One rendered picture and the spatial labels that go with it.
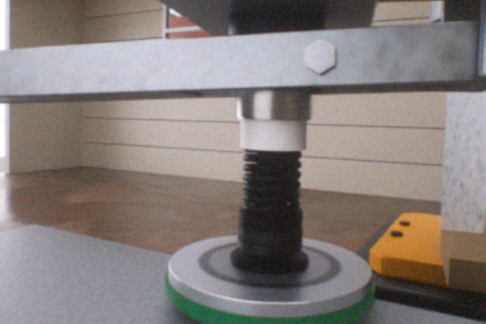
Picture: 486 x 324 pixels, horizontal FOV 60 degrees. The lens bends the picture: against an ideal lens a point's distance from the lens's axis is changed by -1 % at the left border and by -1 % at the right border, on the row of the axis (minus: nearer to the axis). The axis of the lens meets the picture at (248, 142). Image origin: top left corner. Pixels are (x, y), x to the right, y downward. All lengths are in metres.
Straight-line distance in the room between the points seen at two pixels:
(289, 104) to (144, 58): 0.15
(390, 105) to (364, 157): 0.82
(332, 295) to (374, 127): 6.04
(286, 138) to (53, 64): 0.25
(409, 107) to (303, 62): 5.98
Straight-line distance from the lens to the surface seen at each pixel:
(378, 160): 6.42
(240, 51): 0.40
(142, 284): 0.54
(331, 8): 0.41
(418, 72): 0.39
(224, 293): 0.39
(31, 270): 0.62
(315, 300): 0.39
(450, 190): 1.11
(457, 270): 0.79
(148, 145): 8.23
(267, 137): 0.42
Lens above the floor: 1.04
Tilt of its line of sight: 3 degrees down
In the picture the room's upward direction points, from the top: 2 degrees clockwise
